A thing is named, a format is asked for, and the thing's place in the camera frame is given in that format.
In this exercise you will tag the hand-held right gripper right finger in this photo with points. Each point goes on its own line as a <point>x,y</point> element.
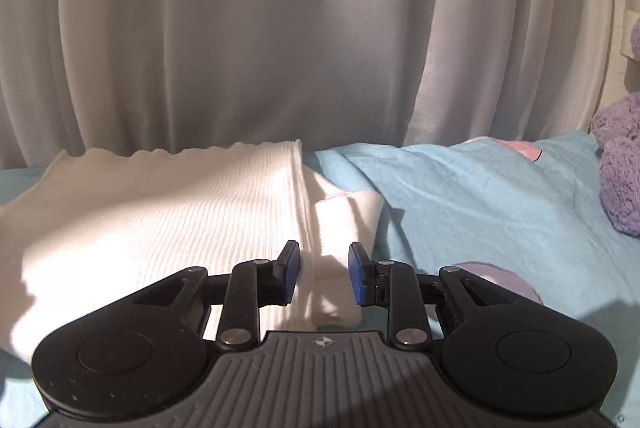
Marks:
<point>358,275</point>

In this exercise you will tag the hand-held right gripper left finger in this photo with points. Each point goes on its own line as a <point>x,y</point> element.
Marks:
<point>289,275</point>

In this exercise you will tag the white ribbed knit sweater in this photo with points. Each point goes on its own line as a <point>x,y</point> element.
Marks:
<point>150,228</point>

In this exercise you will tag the light blue printed bedsheet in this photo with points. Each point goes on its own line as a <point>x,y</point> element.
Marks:
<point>475,208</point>

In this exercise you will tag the white curtain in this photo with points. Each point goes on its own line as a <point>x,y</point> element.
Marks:
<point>300,23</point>

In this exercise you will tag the purple teddy bear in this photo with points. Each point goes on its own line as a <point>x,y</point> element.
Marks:
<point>622,178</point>

